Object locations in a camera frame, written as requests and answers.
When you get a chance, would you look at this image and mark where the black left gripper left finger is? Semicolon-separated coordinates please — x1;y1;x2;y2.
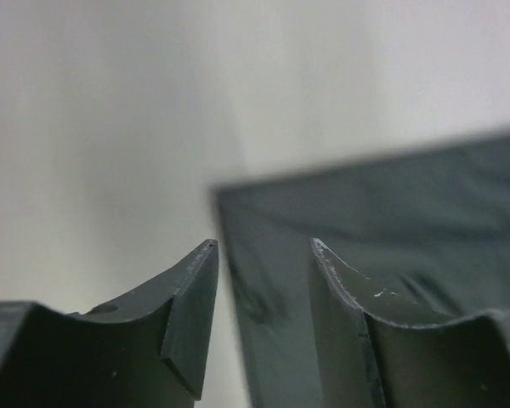
0;240;219;407

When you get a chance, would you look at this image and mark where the black t shirt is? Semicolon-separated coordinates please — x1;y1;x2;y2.
213;128;510;407

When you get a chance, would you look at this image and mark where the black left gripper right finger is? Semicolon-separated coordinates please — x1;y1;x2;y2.
309;238;510;407

